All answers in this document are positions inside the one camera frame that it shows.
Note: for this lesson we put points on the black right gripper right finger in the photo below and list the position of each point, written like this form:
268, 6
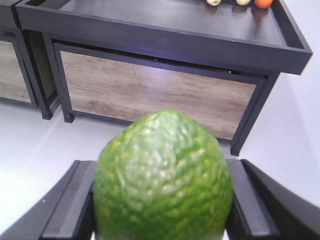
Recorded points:
263, 209

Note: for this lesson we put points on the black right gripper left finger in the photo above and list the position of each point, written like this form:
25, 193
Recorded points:
65, 212

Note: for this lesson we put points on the green avocado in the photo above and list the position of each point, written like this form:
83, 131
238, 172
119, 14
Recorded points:
163, 178

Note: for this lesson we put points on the black fruit display table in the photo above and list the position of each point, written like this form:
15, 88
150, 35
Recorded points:
120, 60

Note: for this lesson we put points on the orange fruit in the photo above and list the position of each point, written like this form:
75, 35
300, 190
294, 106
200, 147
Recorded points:
263, 4

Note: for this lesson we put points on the pale pear right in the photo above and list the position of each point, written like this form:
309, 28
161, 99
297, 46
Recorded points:
243, 2

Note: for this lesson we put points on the pale pear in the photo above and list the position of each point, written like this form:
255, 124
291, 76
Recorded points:
243, 2
213, 3

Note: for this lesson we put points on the pale pear front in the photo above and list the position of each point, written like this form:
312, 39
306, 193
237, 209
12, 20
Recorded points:
213, 3

